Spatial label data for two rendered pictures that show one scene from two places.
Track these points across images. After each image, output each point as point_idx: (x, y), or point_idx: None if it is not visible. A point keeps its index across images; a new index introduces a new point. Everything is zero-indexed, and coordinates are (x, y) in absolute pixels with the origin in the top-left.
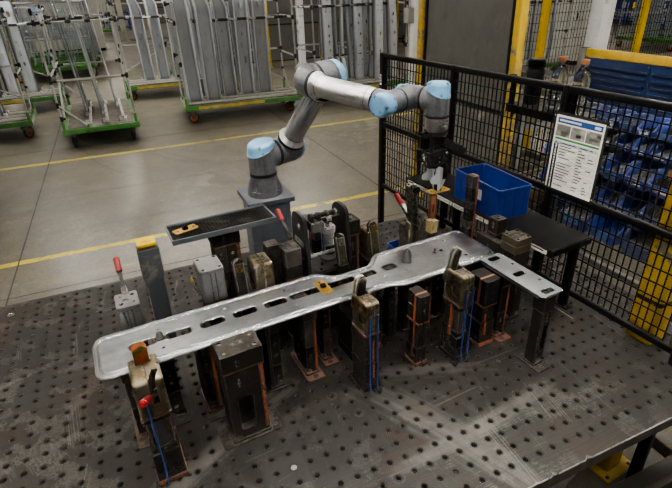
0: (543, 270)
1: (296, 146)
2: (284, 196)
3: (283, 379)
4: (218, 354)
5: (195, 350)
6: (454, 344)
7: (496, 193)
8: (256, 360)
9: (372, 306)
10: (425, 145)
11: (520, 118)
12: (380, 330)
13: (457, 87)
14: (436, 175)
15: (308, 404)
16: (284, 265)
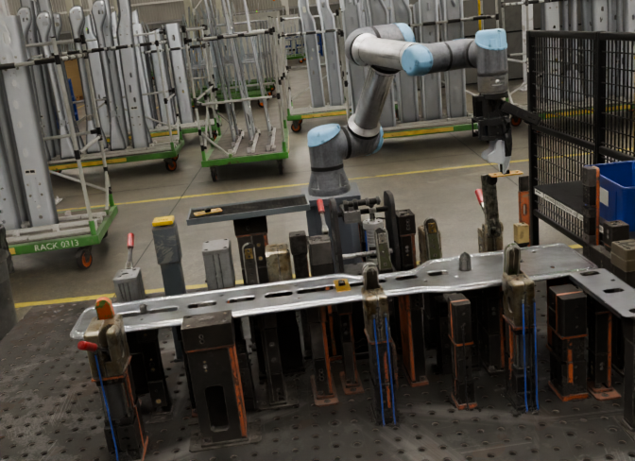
0: None
1: (367, 134)
2: (348, 195)
3: (287, 399)
4: (182, 325)
5: (170, 326)
6: (515, 384)
7: (621, 192)
8: (224, 341)
9: (376, 300)
10: (478, 111)
11: None
12: (422, 358)
13: (605, 60)
14: (496, 151)
15: (302, 426)
16: (311, 263)
